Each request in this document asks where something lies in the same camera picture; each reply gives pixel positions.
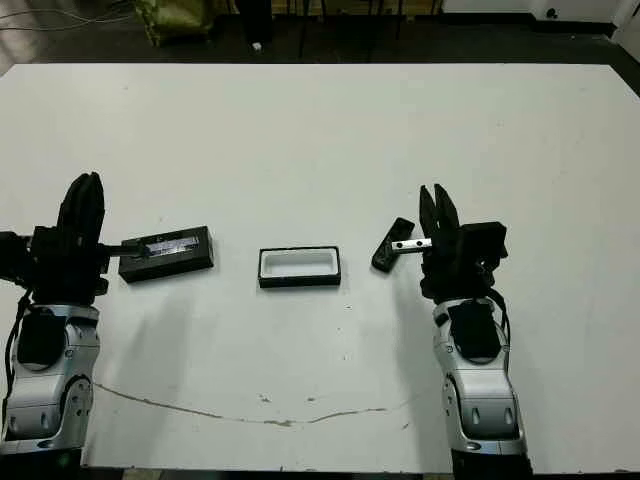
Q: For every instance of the white appliance with black knob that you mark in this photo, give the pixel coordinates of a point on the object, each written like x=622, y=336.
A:
x=575, y=7

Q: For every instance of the black box lid silver print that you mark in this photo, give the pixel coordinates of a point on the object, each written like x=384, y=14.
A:
x=170, y=265

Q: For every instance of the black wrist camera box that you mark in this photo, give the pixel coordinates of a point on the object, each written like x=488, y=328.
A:
x=15, y=260
x=482, y=240

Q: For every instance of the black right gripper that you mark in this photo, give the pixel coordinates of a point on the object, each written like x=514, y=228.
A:
x=450, y=270

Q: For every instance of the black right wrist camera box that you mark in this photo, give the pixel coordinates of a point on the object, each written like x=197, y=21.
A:
x=482, y=240

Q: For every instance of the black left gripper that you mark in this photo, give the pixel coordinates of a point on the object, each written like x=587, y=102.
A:
x=65, y=270

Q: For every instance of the small black camera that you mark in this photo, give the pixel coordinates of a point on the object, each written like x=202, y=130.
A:
x=392, y=240

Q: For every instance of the black box base white lining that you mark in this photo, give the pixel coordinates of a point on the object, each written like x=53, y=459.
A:
x=300, y=280

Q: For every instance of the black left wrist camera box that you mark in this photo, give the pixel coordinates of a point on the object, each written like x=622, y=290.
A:
x=15, y=260

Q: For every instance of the wide black post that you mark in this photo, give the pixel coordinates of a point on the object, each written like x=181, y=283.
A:
x=256, y=20

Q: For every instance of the thin black furniture leg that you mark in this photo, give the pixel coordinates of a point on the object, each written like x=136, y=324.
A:
x=302, y=30
x=370, y=30

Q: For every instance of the yellow-green bag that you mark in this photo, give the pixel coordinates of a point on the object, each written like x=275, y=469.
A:
x=172, y=20

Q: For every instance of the white cabinet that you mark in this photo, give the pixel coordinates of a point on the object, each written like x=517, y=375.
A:
x=629, y=25

